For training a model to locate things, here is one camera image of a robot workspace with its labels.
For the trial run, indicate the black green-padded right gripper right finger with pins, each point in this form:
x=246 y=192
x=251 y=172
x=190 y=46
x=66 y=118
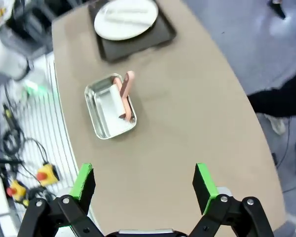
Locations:
x=204 y=187

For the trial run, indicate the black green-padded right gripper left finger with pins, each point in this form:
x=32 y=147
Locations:
x=85 y=182

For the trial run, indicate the black rectangular serving tray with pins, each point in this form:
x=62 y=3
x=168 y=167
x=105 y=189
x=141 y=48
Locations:
x=128 y=50

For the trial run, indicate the white round dinner plate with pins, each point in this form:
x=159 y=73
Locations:
x=123 y=28

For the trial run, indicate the grey cylindrical utensil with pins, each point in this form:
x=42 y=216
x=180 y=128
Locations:
x=128 y=20
x=125 y=11

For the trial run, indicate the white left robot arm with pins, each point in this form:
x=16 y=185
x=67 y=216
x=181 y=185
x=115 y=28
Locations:
x=2 y=56

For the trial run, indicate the yellow emergency stop button box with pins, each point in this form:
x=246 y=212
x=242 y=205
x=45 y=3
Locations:
x=16 y=190
x=47 y=174

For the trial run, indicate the stainless steel rectangular container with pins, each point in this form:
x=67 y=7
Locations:
x=106 y=123

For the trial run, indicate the beige sneaker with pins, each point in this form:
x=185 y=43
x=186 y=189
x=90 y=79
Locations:
x=276 y=124

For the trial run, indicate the pink lint roller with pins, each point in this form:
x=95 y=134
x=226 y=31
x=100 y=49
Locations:
x=128 y=84

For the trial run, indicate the person in denim jacket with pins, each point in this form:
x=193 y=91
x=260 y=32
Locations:
x=281 y=69

